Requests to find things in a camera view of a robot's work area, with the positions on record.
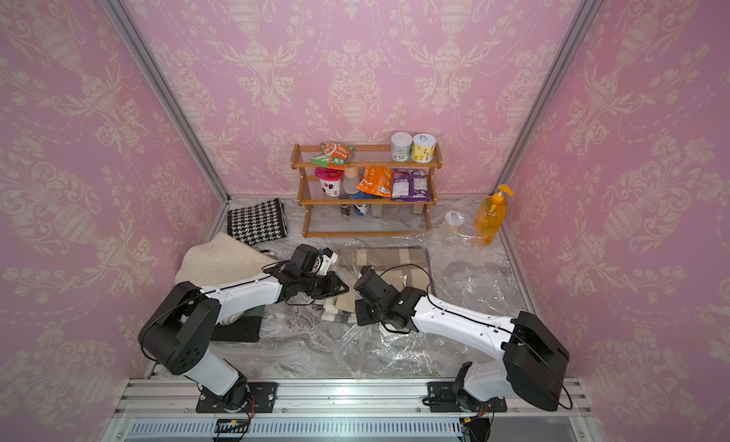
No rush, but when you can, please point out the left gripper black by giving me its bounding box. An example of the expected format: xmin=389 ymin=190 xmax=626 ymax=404
xmin=300 ymin=270 xmax=352 ymax=299

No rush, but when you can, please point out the black white houndstooth scarf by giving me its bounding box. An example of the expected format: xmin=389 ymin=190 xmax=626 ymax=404
xmin=226 ymin=198 xmax=288 ymax=246

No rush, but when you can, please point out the clear plastic vacuum bag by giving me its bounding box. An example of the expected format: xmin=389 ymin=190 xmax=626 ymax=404
xmin=255 ymin=213 xmax=532 ymax=380

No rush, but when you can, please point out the beige knitted scarf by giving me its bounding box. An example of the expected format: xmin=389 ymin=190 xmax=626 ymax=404
xmin=174 ymin=232 xmax=276 ymax=287

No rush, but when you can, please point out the beige brown plaid scarf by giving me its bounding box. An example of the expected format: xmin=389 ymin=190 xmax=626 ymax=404
xmin=321 ymin=246 xmax=431 ymax=324

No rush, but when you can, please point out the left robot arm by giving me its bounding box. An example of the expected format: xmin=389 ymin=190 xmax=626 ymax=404
xmin=138 ymin=244 xmax=349 ymax=413

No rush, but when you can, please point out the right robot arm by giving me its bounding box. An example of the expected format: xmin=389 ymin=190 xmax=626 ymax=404
xmin=355 ymin=266 xmax=570 ymax=413

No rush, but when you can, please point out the purple snack bag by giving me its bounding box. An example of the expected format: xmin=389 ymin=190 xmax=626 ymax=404
xmin=391 ymin=168 xmax=431 ymax=203

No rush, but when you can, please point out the orange snack bag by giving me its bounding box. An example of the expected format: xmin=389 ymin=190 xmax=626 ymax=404
xmin=357 ymin=166 xmax=393 ymax=198

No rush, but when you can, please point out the wooden three-tier shelf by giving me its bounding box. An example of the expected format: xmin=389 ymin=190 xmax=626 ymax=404
xmin=291 ymin=144 xmax=443 ymax=238

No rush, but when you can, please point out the pink lid yogurt cup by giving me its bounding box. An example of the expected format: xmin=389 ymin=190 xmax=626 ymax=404
xmin=315 ymin=168 xmax=344 ymax=198

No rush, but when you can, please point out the small white bottle on shelf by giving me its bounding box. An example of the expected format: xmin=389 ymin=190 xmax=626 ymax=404
xmin=343 ymin=168 xmax=360 ymax=195

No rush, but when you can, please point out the red green snack packet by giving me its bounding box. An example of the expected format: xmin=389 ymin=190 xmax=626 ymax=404
xmin=310 ymin=142 xmax=355 ymax=170

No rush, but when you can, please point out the orange soap pump bottle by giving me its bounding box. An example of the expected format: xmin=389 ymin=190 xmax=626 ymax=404
xmin=474 ymin=185 xmax=513 ymax=246

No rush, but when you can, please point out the green white cup can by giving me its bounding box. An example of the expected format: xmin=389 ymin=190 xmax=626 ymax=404
xmin=391 ymin=131 xmax=413 ymax=162

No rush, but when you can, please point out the yellow white cup can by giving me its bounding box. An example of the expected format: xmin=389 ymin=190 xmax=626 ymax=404
xmin=411 ymin=133 xmax=437 ymax=164

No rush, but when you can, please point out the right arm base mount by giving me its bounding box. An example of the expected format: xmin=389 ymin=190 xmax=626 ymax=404
xmin=421 ymin=361 xmax=508 ymax=417

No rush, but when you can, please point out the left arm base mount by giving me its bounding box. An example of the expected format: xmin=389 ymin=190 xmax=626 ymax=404
xmin=196 ymin=381 xmax=279 ymax=415

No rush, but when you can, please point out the aluminium front rail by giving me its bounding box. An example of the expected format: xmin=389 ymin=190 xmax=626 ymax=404
xmin=113 ymin=377 xmax=594 ymax=418

